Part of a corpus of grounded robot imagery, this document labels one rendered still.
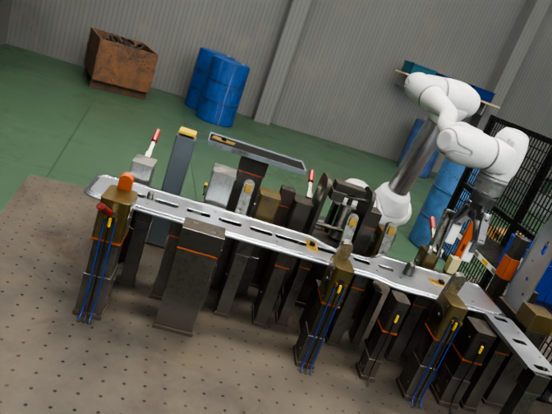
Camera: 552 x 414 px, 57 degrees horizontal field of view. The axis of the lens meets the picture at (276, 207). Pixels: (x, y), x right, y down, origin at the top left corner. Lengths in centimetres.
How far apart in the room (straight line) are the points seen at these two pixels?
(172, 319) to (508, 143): 112
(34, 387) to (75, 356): 14
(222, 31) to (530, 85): 620
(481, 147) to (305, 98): 811
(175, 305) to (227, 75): 637
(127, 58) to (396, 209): 588
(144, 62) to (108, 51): 51
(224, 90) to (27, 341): 657
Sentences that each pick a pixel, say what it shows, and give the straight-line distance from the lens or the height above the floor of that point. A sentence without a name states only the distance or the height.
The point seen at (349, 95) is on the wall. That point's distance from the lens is 984.
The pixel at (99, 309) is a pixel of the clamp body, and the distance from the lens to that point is 153.
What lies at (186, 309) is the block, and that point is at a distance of 152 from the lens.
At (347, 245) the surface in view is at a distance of 149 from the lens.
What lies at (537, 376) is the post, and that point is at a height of 98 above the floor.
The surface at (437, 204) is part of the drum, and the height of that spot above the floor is 50.
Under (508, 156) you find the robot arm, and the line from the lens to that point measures 167.
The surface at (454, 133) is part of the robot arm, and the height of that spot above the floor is 149.
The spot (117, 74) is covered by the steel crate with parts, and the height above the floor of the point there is 29.
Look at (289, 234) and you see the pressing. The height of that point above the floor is 100.
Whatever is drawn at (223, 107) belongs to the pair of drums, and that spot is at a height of 29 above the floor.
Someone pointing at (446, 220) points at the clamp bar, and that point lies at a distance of 191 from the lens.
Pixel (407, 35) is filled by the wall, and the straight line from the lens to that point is 1009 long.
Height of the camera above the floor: 159
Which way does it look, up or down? 18 degrees down
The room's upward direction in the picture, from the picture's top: 20 degrees clockwise
